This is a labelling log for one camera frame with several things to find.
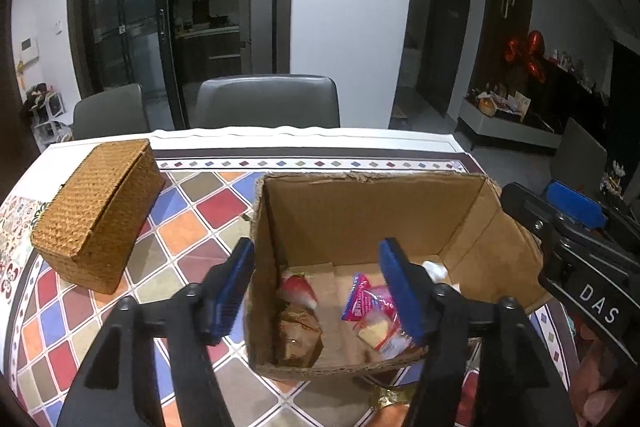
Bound clear-wrapped yellow cake slice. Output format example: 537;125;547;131
355;309;412;360

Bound pink snack packet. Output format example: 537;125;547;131
341;273;397;322

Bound beige crinkled snack bag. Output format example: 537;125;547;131
276;303;323;369

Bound red white snack packet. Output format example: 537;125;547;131
277;270;318;311

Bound dark chocolate bar wrapper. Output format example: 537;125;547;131
422;260;461;293

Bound person's right hand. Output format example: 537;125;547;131
568;311;639;426

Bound grey chair right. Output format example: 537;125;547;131
550;118;606;199

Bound colourful diamond-pattern tablecloth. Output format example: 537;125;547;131
0;126;582;427

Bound white low tv cabinet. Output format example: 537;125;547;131
458;100;562;150

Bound gold foil snack packet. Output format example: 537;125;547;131
370;385;416;411

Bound red heart balloons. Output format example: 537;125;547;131
504;30;546;83

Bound woven wicker box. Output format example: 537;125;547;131
30;139;165;295

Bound brown cardboard box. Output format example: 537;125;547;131
244;170;557;382

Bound grey dining chair centre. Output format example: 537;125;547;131
191;74;341;129

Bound grey dining chair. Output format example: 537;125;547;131
191;74;341;129
72;83;151;140

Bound grey dining chair left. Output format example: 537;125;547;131
72;83;151;140

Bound white shelf with clutter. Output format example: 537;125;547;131
20;83;73;152

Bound glass sliding door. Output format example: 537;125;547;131
67;0;189;130

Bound white wall intercom panel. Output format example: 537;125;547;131
20;37;39;65

